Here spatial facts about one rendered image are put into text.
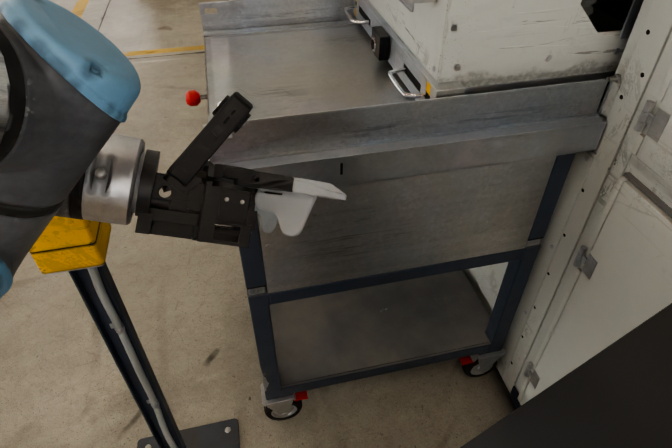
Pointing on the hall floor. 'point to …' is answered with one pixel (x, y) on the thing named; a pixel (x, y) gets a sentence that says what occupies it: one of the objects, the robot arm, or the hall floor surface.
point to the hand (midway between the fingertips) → (326, 194)
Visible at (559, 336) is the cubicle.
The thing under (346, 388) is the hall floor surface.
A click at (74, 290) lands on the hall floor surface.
